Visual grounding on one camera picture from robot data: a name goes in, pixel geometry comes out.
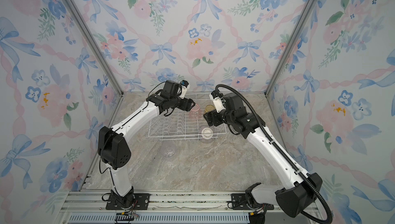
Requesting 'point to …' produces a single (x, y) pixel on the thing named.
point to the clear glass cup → (169, 151)
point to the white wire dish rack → (182, 125)
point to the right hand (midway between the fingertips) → (211, 110)
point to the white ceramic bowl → (207, 133)
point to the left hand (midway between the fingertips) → (189, 99)
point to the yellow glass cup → (209, 108)
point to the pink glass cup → (194, 113)
